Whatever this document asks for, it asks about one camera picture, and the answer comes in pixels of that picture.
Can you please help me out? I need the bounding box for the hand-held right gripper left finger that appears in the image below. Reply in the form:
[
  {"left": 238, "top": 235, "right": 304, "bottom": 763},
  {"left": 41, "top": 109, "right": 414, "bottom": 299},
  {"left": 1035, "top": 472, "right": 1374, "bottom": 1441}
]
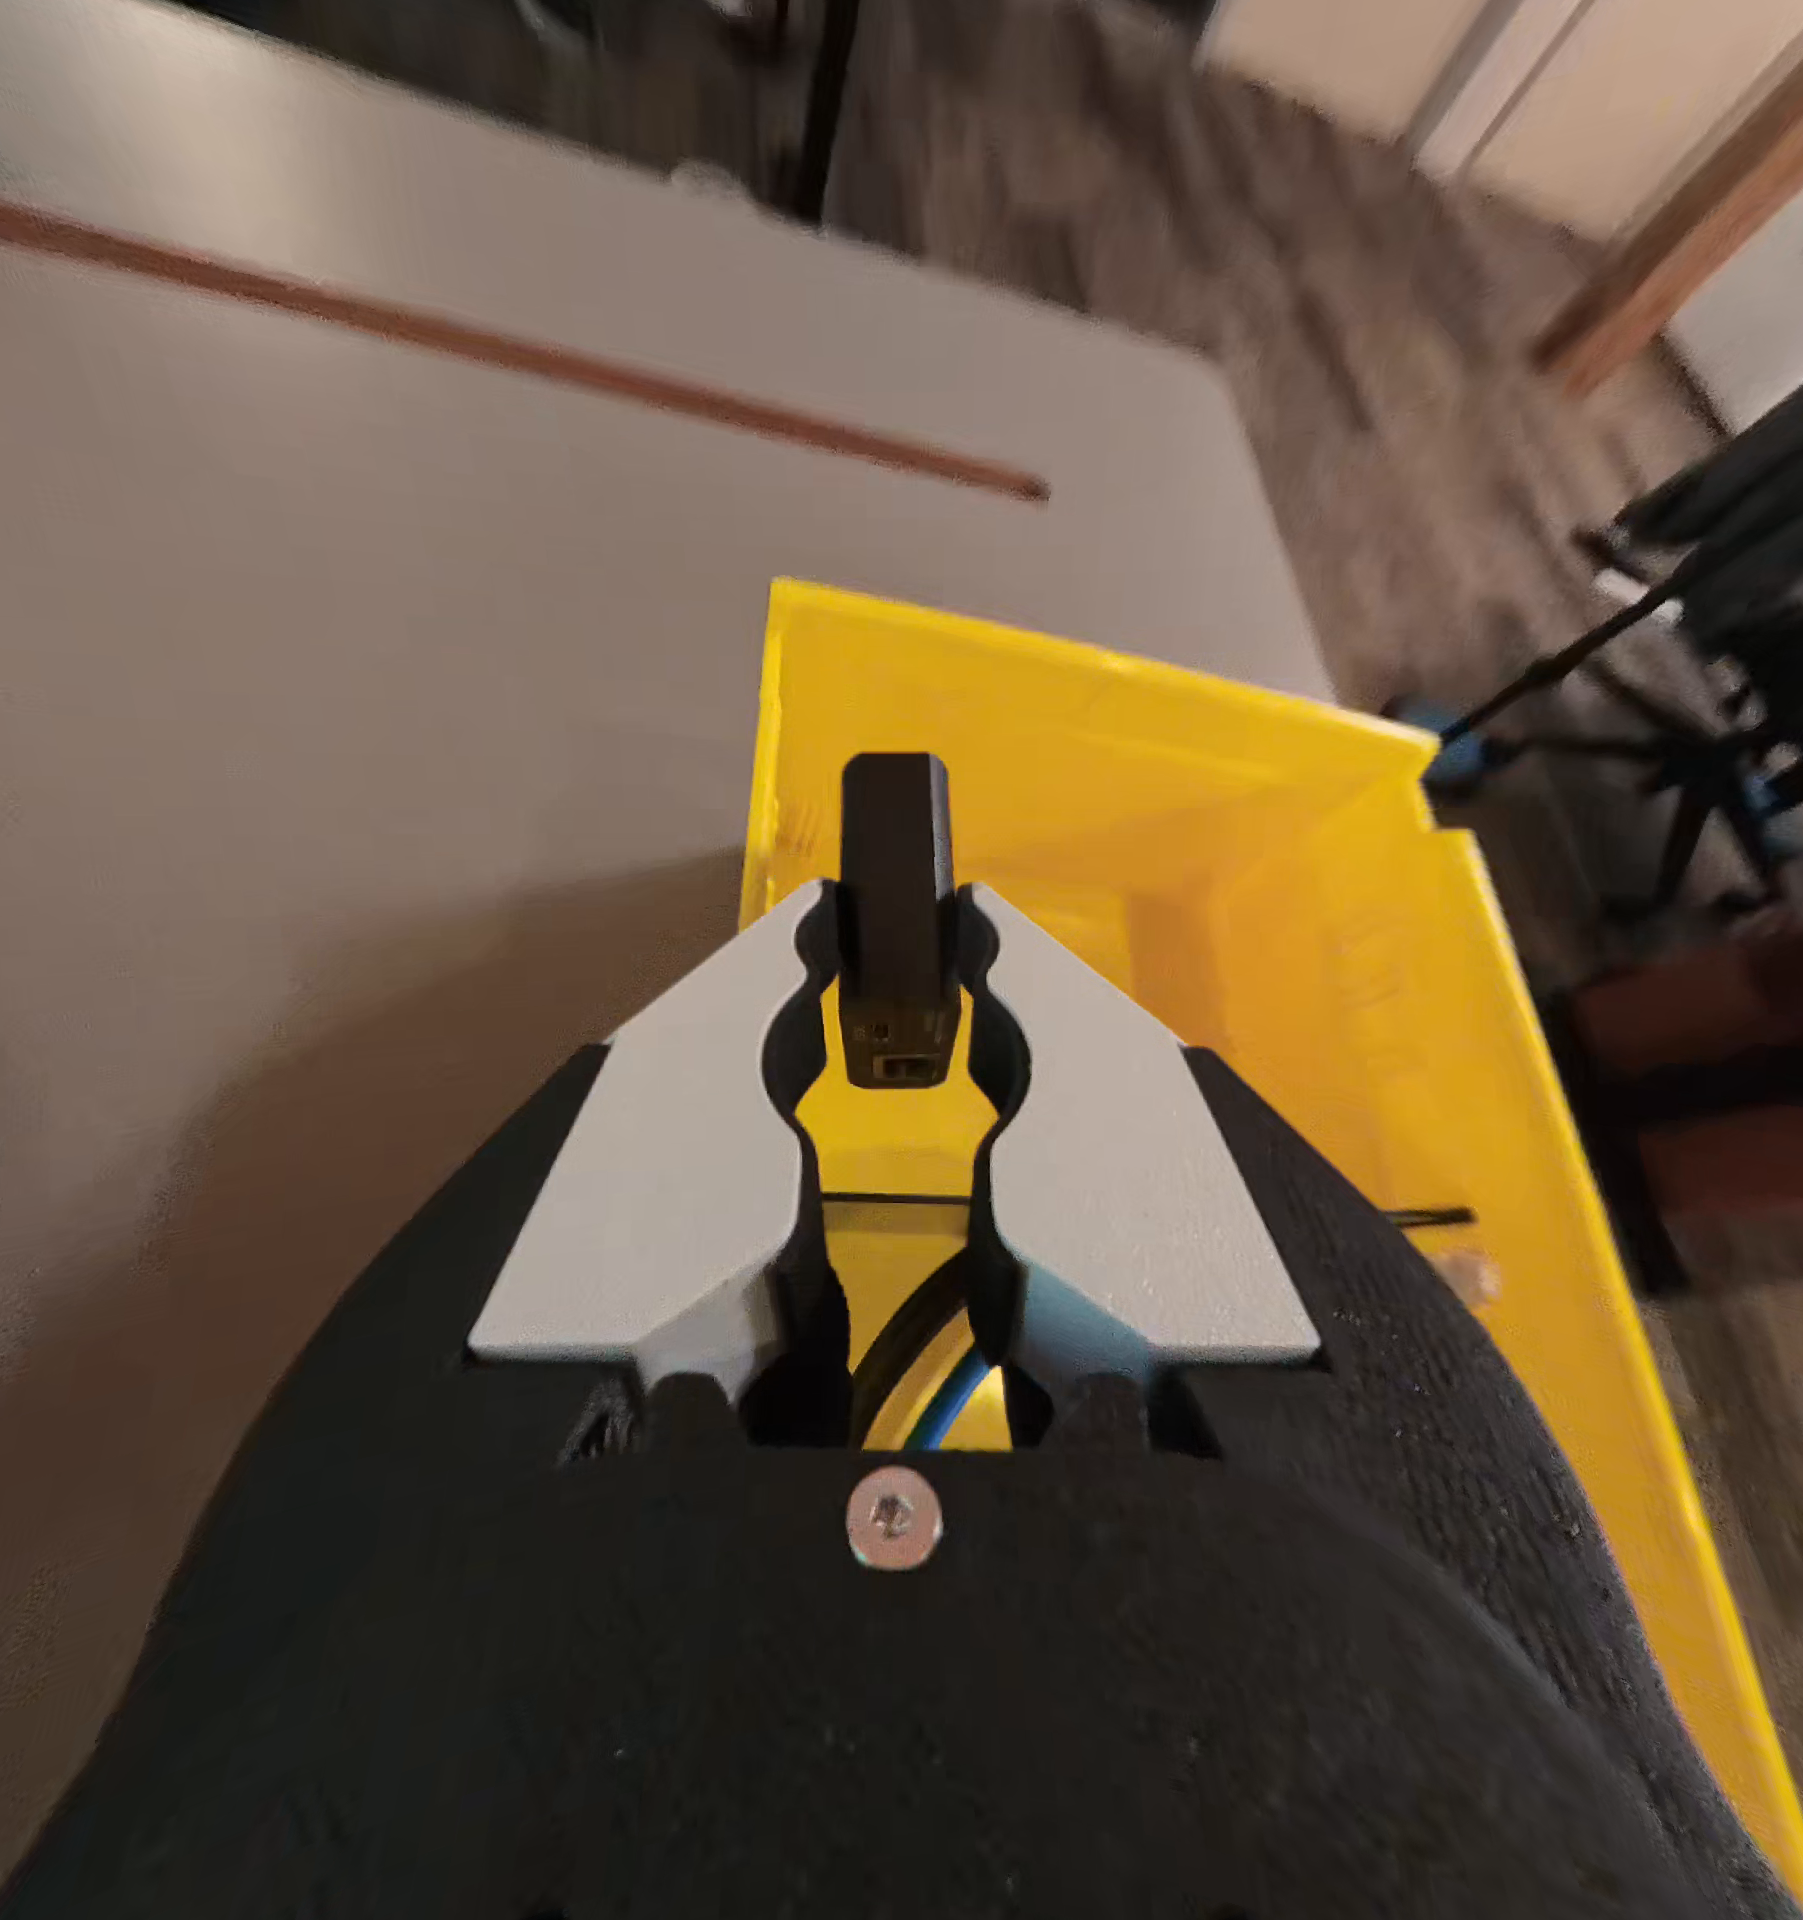
[{"left": 465, "top": 884, "right": 855, "bottom": 1443}]

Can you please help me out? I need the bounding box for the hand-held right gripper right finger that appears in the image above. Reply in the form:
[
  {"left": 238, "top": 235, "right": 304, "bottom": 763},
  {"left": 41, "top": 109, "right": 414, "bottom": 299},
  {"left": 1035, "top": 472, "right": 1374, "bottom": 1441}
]
[{"left": 956, "top": 884, "right": 1323, "bottom": 1446}]

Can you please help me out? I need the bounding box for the large yellow plastic bin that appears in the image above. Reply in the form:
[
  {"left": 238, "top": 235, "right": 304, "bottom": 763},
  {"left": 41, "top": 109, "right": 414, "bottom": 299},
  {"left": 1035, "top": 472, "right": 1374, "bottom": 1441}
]
[{"left": 736, "top": 578, "right": 1803, "bottom": 1920}]

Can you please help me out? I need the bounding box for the black ethernet adapter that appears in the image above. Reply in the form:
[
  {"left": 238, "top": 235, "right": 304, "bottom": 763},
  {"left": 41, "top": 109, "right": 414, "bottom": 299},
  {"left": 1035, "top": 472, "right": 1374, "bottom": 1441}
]
[{"left": 839, "top": 754, "right": 967, "bottom": 1092}]

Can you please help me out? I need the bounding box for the thin black rod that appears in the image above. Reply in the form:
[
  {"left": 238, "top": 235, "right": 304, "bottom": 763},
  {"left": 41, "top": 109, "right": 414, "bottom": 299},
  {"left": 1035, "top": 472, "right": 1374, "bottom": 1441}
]
[{"left": 822, "top": 1188, "right": 1476, "bottom": 1225}]

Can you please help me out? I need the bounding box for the dark red box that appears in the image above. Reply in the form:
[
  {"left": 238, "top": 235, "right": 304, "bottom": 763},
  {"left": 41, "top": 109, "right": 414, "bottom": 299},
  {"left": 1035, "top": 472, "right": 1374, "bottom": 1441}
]
[{"left": 1573, "top": 931, "right": 1803, "bottom": 1295}]

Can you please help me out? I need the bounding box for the black tripod stand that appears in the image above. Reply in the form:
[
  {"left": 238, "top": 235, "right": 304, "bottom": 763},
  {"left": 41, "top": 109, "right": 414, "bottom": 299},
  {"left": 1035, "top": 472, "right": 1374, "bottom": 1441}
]
[{"left": 1444, "top": 347, "right": 1803, "bottom": 940}]

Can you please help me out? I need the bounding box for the black cable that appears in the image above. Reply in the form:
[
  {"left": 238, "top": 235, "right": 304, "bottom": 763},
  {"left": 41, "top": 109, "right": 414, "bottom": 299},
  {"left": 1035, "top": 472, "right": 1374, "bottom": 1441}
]
[{"left": 855, "top": 1259, "right": 980, "bottom": 1453}]

